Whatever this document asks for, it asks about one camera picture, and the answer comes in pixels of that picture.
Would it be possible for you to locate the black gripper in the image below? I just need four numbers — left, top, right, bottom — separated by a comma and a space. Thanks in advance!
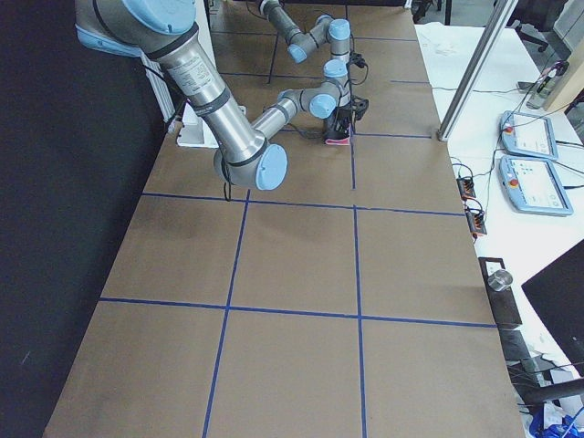
323, 96, 369, 141

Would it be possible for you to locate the pink towel white edge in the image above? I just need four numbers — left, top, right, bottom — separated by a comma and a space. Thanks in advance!
324, 132, 351, 146

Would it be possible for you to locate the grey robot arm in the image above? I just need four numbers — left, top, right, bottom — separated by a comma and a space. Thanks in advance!
75, 0, 369, 191
255, 0, 351, 64

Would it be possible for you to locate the black orange connector box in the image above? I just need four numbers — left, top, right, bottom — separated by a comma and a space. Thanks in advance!
464, 208, 487, 238
456, 176, 476, 201

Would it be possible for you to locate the far teach pendant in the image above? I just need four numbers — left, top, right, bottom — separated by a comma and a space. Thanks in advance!
500, 110, 558, 161

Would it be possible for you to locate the teach pendant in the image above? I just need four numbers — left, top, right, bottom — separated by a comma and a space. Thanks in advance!
500, 110, 558, 161
498, 155, 573, 217

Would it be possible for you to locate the near teach pendant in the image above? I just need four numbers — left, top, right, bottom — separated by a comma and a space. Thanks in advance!
498, 155, 573, 217

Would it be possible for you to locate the steel metal cup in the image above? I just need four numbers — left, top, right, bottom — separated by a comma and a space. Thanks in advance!
487, 269, 513, 292

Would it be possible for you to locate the black office chair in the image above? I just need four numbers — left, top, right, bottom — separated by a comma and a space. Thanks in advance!
506, 0, 548, 53

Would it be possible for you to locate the black box with label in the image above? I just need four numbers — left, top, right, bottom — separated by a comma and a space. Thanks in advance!
478, 256, 522, 330

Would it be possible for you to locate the black monitor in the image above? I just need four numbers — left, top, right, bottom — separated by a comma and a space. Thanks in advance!
522, 241, 584, 375

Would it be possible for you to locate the blue plastic bag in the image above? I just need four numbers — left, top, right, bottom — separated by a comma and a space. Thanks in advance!
528, 403, 584, 438

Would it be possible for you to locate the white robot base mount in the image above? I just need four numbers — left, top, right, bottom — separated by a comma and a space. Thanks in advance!
175, 0, 247, 149

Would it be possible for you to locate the aluminium profile post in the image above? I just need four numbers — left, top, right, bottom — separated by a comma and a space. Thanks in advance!
437, 0, 518, 141

